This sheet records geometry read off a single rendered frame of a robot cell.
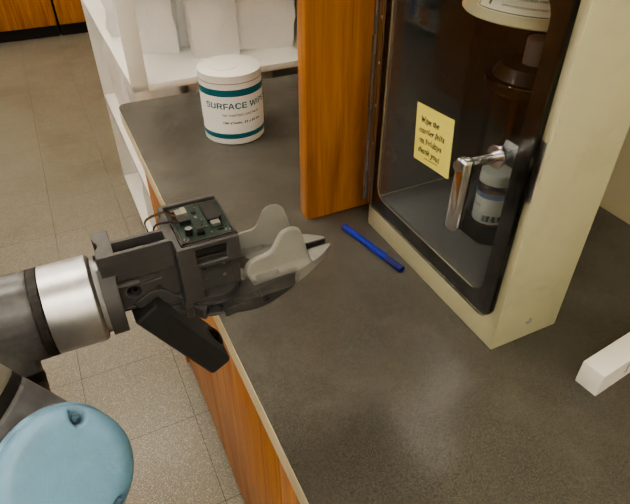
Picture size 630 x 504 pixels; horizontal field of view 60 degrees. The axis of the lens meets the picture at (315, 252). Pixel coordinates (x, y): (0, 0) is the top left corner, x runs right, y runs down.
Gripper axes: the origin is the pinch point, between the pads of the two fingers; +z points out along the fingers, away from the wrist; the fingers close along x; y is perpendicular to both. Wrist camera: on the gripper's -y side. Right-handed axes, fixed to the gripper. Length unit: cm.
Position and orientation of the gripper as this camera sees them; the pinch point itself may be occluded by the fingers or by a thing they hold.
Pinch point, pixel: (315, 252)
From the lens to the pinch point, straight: 55.0
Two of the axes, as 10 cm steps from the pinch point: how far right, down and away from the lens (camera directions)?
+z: 9.0, -2.7, 3.4
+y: 0.0, -7.9, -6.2
